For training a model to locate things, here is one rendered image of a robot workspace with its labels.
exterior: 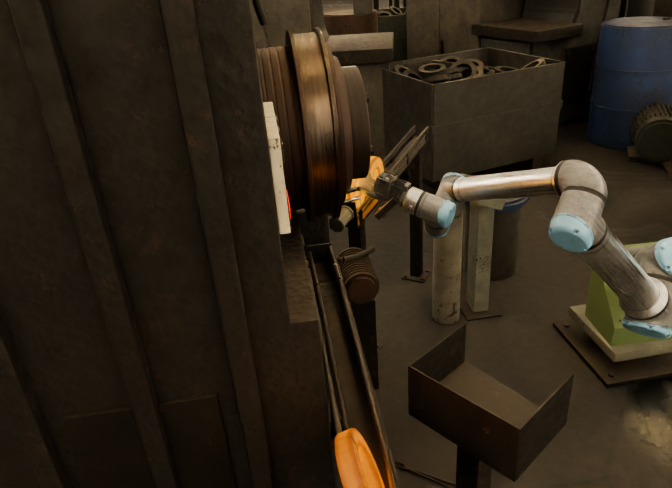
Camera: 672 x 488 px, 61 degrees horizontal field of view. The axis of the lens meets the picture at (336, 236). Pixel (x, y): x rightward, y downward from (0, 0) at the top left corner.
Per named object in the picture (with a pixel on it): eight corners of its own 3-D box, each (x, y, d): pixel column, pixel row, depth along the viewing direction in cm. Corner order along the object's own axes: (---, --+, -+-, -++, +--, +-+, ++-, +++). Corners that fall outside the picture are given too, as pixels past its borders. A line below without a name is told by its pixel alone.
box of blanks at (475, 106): (431, 199, 373) (432, 79, 338) (373, 163, 442) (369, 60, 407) (555, 168, 406) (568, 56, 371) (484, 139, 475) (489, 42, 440)
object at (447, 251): (436, 326, 251) (438, 219, 227) (428, 311, 261) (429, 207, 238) (463, 322, 252) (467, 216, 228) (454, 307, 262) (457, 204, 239)
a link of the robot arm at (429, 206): (446, 233, 197) (447, 223, 188) (413, 220, 201) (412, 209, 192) (457, 210, 199) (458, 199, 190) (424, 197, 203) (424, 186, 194)
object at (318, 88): (320, 254, 133) (300, 44, 112) (301, 182, 175) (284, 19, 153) (347, 251, 134) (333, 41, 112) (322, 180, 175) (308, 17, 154)
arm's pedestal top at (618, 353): (638, 302, 242) (640, 295, 241) (692, 349, 214) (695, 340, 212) (568, 314, 239) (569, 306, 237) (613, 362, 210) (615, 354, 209)
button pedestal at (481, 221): (469, 324, 250) (475, 194, 222) (451, 295, 271) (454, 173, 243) (504, 319, 252) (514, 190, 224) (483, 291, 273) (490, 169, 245)
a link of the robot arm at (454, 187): (604, 146, 154) (437, 170, 212) (590, 186, 151) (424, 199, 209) (626, 169, 159) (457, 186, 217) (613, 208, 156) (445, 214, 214)
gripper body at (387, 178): (383, 169, 202) (414, 181, 198) (377, 190, 207) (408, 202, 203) (374, 176, 196) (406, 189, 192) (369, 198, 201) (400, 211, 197)
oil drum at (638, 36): (611, 155, 422) (631, 28, 382) (570, 132, 475) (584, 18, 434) (685, 146, 428) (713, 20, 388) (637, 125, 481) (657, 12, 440)
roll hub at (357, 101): (353, 196, 138) (347, 79, 125) (336, 159, 163) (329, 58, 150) (376, 193, 139) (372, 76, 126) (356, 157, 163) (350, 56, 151)
